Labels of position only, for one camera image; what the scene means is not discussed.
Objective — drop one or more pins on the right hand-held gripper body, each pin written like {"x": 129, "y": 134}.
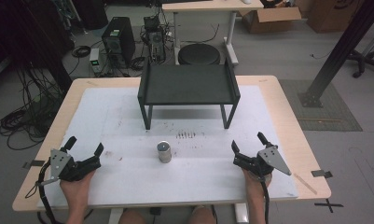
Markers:
{"x": 259, "y": 161}

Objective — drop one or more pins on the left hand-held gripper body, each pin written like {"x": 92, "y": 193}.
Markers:
{"x": 70, "y": 169}

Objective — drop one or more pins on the silver metal can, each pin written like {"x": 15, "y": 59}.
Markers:
{"x": 164, "y": 152}

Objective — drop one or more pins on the black metal shelf rack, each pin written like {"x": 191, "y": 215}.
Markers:
{"x": 187, "y": 85}

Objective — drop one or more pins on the person's left hand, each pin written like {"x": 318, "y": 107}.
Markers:
{"x": 77, "y": 189}

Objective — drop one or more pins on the person's right hand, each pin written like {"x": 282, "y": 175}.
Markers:
{"x": 253, "y": 186}

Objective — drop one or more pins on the black tape strip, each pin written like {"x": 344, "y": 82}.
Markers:
{"x": 34, "y": 164}
{"x": 321, "y": 174}

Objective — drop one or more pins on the light wooden table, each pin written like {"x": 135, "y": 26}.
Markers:
{"x": 299, "y": 137}

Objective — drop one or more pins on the white foam mat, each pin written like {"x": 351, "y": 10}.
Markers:
{"x": 138, "y": 183}

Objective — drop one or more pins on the green floor mat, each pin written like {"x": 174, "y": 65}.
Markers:
{"x": 330, "y": 118}

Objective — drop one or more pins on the person's left knee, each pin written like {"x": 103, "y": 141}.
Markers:
{"x": 131, "y": 217}

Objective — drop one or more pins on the person's knee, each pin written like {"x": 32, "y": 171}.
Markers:
{"x": 131, "y": 217}
{"x": 203, "y": 216}

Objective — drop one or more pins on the person's right knee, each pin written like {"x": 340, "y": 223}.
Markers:
{"x": 203, "y": 216}

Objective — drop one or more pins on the black tape cross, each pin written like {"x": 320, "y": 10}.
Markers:
{"x": 328, "y": 205}

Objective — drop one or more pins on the small white power supply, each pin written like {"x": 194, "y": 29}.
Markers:
{"x": 94, "y": 60}

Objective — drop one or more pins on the round black stool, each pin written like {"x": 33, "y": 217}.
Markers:
{"x": 199, "y": 54}

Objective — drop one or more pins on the black computer tower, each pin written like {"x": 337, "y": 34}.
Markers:
{"x": 119, "y": 40}

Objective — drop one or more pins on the open cardboard box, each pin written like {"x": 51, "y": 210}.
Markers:
{"x": 268, "y": 20}

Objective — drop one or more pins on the black metal beam stand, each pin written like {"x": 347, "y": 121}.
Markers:
{"x": 343, "y": 49}

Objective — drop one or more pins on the black office chair base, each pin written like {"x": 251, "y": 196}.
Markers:
{"x": 363, "y": 62}

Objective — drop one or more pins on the large closed cardboard box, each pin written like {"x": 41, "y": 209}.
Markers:
{"x": 330, "y": 14}

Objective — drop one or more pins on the white desk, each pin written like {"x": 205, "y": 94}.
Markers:
{"x": 206, "y": 6}

